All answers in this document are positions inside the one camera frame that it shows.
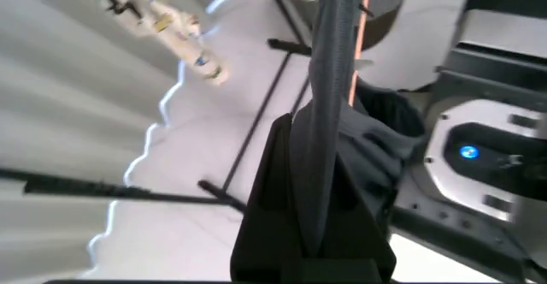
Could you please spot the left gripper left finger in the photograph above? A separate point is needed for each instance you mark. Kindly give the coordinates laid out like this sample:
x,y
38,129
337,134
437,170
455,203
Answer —
x,y
267,215

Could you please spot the cream printed garment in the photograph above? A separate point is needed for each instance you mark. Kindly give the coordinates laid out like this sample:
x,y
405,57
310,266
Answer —
x,y
171,23

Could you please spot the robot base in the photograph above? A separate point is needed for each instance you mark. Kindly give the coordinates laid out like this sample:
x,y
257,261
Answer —
x,y
478,155

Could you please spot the pink clothes hanger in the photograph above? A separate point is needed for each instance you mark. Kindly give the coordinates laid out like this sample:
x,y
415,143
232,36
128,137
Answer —
x,y
361,31

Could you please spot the white curtain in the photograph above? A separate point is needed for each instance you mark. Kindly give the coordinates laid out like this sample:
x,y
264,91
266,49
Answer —
x,y
64,83

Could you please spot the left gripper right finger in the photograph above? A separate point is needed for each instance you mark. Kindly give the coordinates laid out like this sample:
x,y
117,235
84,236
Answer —
x,y
357,237

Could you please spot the black clothes rack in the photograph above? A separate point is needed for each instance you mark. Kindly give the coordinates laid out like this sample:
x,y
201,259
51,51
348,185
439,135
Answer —
x,y
85,188

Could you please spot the dark grey garment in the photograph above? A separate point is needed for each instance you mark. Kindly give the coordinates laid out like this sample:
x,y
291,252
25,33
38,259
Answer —
x,y
329,61

